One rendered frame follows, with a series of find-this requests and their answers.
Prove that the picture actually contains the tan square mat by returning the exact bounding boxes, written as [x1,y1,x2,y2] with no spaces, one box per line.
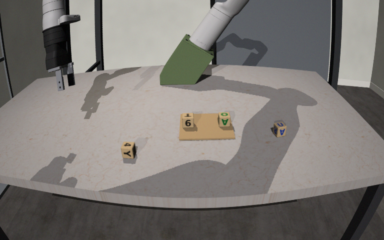
[179,113,235,141]

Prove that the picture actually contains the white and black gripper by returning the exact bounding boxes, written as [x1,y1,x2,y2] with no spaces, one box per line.
[42,9,81,91]

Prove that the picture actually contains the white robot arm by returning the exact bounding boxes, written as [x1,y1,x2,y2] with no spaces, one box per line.
[42,0,249,51]

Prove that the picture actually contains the tan letter block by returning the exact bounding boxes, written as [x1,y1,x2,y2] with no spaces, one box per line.
[121,141,136,159]
[218,112,231,127]
[182,113,194,128]
[273,122,287,138]

